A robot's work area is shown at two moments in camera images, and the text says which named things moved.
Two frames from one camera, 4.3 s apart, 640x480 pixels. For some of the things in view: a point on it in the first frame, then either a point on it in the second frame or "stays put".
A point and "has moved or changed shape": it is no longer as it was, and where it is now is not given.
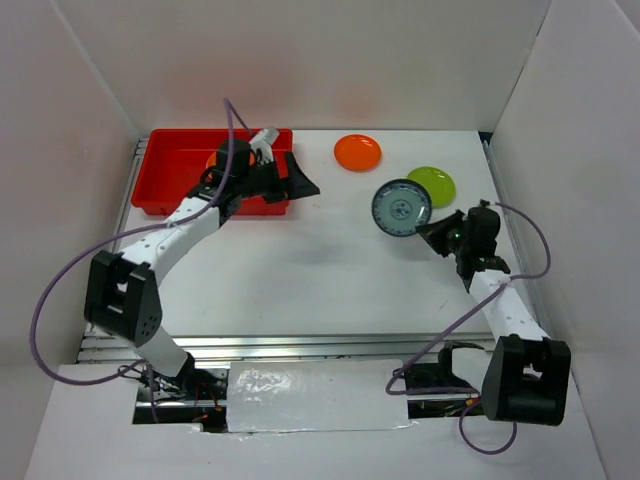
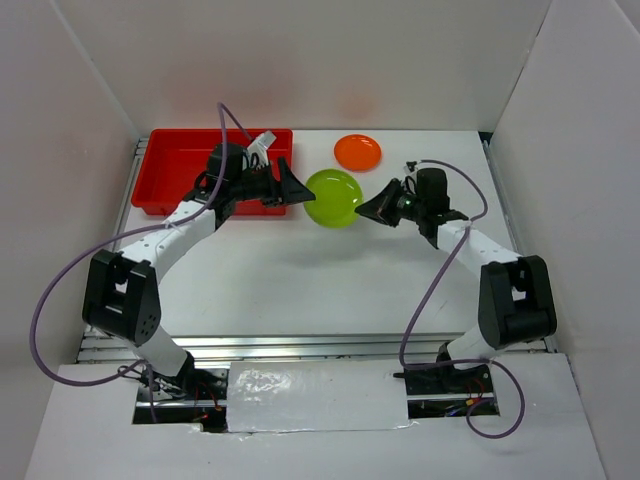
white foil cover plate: [315, 395] stays put
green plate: [439, 184] has moved or changed shape
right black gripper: [439, 228] -> [381, 206]
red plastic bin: [175, 160] stays put
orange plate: [358, 153] stays put
